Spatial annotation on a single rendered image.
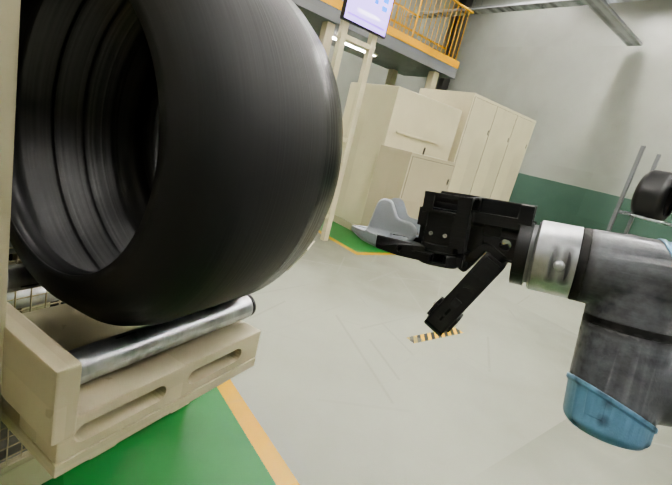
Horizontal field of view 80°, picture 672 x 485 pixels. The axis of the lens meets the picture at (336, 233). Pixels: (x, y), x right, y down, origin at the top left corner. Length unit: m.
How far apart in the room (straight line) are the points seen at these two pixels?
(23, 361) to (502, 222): 0.55
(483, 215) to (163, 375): 0.49
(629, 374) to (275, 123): 0.43
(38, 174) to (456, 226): 0.75
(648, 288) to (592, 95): 11.96
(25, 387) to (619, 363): 0.62
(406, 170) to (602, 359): 4.56
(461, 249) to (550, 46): 12.88
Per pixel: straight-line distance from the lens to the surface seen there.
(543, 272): 0.45
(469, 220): 0.45
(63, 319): 0.93
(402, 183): 4.95
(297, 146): 0.52
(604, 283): 0.45
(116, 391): 0.64
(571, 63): 12.85
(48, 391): 0.56
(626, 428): 0.47
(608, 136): 11.97
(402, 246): 0.46
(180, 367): 0.69
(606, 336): 0.45
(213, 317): 0.72
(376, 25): 4.74
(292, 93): 0.52
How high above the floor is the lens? 1.26
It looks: 14 degrees down
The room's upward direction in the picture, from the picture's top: 14 degrees clockwise
